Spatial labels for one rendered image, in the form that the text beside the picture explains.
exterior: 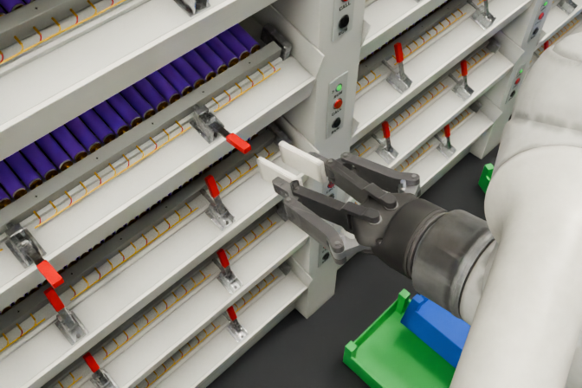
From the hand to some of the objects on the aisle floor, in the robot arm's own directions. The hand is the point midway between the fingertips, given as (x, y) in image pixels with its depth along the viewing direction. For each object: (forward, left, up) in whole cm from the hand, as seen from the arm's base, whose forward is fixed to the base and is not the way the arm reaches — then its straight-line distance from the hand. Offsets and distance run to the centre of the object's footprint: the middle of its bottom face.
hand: (291, 169), depth 74 cm
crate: (-11, -40, -78) cm, 88 cm away
